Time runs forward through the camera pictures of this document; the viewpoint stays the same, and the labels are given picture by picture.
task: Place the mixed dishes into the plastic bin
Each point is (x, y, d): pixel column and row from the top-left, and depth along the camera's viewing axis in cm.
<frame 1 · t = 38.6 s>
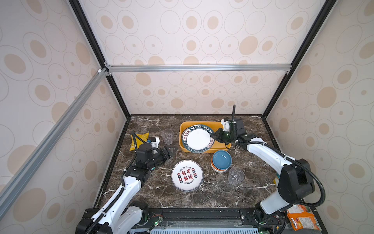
left hand: (178, 149, 76), fingers open
right hand: (211, 134, 85), fingers closed
yellow plastic bin: (218, 146, 81), point 19 cm above the table
plate dark green lettered rim: (198, 138, 90), point 15 cm above the table
red characters plate: (187, 175, 89), on the table
blue bowl: (221, 159, 89), point 7 cm above the table
orange white bowl: (214, 168, 86), point 6 cm above the table
clear cup near bin: (168, 135, 107), point 2 cm above the table
clear cup right front: (235, 175, 89), on the table
yellow snack bag: (143, 137, 102), point 5 cm above the table

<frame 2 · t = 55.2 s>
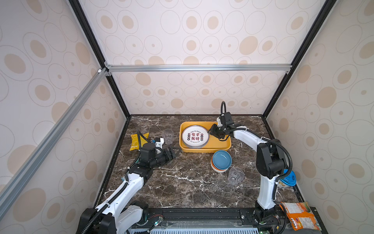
left hand: (182, 151, 77), fingers open
right hand: (209, 131, 97), fingers open
red characters plate: (195, 136, 105), point 3 cm above the table
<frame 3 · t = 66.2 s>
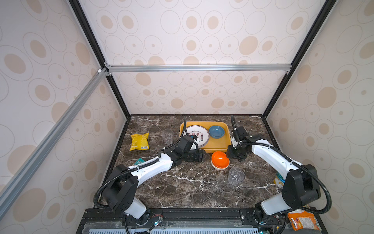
left hand: (209, 156, 79), fingers open
right hand: (230, 155, 87), fingers open
blue bowl: (216, 131, 109), point 2 cm above the table
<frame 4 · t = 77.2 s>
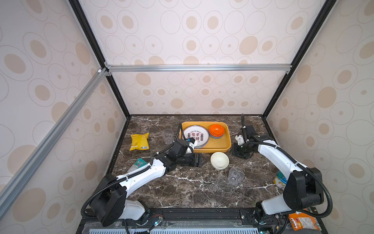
left hand: (207, 160, 76), fingers open
right hand: (231, 153, 86), fingers open
orange white bowl: (216, 130, 108), point 4 cm above the table
cream white bowl: (219, 160, 94), point 3 cm above the table
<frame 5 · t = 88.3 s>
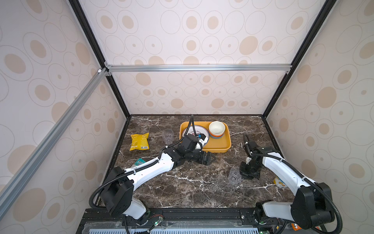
left hand: (214, 157, 75), fingers open
right hand: (242, 176, 82), fingers closed
cream white bowl: (216, 128, 108), point 5 cm above the table
